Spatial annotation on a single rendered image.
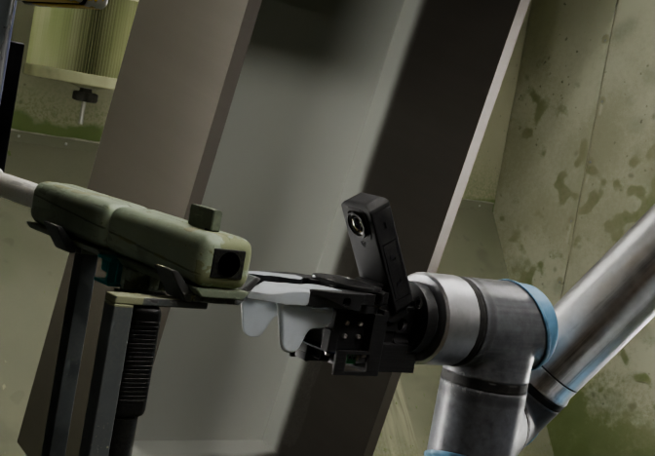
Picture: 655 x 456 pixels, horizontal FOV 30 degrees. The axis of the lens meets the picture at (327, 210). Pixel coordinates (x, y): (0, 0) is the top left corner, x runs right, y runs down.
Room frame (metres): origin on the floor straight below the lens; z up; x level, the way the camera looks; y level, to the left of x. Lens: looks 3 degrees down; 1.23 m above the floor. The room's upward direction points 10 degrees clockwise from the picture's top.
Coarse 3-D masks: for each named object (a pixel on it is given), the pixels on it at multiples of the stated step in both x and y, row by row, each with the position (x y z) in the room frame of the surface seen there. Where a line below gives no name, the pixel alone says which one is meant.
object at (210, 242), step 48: (0, 192) 1.21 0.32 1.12; (48, 192) 1.10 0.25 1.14; (96, 192) 1.09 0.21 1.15; (96, 240) 1.01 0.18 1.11; (144, 240) 0.95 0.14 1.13; (192, 240) 0.89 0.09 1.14; (240, 240) 0.90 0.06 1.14; (144, 288) 0.98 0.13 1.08; (192, 288) 0.89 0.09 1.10; (144, 336) 0.98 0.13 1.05; (144, 384) 0.98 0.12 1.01
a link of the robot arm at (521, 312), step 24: (480, 288) 1.20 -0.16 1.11; (504, 288) 1.22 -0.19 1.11; (528, 288) 1.25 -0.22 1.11; (480, 312) 1.18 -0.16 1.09; (504, 312) 1.20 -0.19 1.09; (528, 312) 1.22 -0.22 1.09; (552, 312) 1.24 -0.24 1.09; (480, 336) 1.17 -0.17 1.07; (504, 336) 1.19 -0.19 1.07; (528, 336) 1.21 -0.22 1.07; (552, 336) 1.24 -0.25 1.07; (480, 360) 1.20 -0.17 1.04; (504, 360) 1.20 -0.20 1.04; (528, 360) 1.22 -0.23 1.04; (504, 384) 1.21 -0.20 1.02
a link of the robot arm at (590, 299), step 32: (640, 224) 1.32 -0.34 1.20; (608, 256) 1.33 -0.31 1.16; (640, 256) 1.30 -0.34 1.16; (576, 288) 1.34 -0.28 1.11; (608, 288) 1.31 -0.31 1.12; (640, 288) 1.30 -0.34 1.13; (576, 320) 1.32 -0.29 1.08; (608, 320) 1.31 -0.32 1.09; (640, 320) 1.31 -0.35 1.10; (576, 352) 1.31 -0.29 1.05; (608, 352) 1.32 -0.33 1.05; (544, 384) 1.32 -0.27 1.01; (576, 384) 1.33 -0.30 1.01; (544, 416) 1.33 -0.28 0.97
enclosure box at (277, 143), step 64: (192, 0) 2.09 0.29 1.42; (256, 0) 1.97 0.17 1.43; (320, 0) 2.47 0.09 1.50; (384, 0) 2.56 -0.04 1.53; (448, 0) 2.48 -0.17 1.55; (512, 0) 2.34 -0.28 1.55; (128, 64) 2.24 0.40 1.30; (192, 64) 2.06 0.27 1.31; (256, 64) 2.43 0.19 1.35; (320, 64) 2.52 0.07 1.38; (384, 64) 2.61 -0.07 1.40; (448, 64) 2.45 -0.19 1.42; (128, 128) 2.20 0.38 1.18; (192, 128) 2.03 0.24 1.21; (256, 128) 2.47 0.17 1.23; (320, 128) 2.57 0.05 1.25; (384, 128) 2.58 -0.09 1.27; (448, 128) 2.43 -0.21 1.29; (128, 192) 2.17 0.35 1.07; (192, 192) 2.01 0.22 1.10; (256, 192) 2.52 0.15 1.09; (320, 192) 2.62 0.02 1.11; (384, 192) 2.55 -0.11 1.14; (448, 192) 2.40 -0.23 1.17; (256, 256) 2.58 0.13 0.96; (320, 256) 2.68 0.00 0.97; (192, 320) 2.53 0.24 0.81; (192, 384) 2.58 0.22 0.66; (256, 384) 2.69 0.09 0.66; (320, 384) 2.62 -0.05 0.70; (384, 384) 2.46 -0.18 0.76; (192, 448) 2.59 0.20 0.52; (256, 448) 2.69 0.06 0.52; (320, 448) 2.59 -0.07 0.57
